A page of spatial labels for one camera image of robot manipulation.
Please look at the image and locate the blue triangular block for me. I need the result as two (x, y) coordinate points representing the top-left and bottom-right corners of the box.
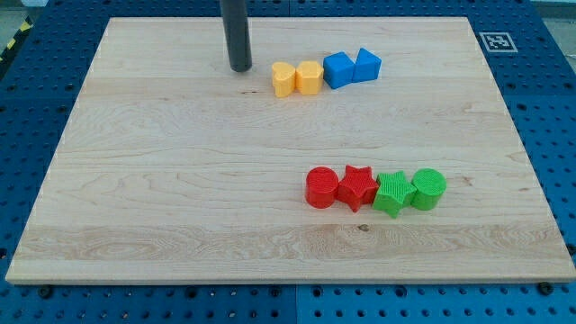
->
(352, 48), (382, 83)

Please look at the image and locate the blue cube block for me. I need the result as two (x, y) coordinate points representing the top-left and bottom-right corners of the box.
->
(323, 51), (355, 89)

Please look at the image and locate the red star block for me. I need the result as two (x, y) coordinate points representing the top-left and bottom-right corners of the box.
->
(337, 165), (379, 212)

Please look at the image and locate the green star block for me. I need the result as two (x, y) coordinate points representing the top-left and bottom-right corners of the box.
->
(373, 171), (417, 219)

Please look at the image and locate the red cylinder block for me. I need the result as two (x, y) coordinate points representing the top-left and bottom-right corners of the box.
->
(305, 166), (339, 209)

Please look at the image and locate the white fiducial marker tag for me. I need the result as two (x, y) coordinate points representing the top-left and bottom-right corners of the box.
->
(479, 31), (518, 53)

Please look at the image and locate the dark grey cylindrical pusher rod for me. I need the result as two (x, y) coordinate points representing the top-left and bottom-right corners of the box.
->
(220, 0), (252, 73)

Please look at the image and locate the yellow hexagon block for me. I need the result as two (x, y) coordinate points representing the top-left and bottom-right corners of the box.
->
(296, 60), (324, 95)

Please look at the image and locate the green cylinder block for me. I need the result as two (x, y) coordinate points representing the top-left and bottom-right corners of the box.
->
(410, 168), (447, 211)

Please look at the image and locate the yellow heart block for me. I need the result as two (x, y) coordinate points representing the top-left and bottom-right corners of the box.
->
(272, 61), (296, 98)

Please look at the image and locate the light wooden board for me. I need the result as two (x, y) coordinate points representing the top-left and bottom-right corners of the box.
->
(6, 17), (575, 285)

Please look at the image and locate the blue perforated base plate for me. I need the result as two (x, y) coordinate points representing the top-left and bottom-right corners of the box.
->
(1, 1), (575, 323)

